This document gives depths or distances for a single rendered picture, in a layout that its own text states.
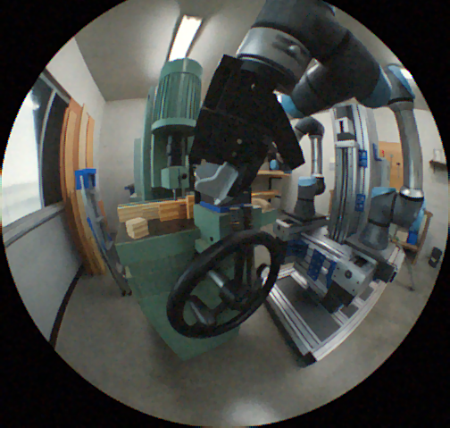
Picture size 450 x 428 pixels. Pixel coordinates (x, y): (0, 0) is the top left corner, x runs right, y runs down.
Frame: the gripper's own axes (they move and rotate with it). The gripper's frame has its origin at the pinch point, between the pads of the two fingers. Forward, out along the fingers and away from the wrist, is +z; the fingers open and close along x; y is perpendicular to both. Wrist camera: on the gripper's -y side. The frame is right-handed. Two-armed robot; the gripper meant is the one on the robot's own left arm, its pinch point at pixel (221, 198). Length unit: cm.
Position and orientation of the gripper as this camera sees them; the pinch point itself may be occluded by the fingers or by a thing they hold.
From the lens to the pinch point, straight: 24.2
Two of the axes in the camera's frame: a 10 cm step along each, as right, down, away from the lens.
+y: -9.3, -1.4, -3.4
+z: -3.4, 6.6, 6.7
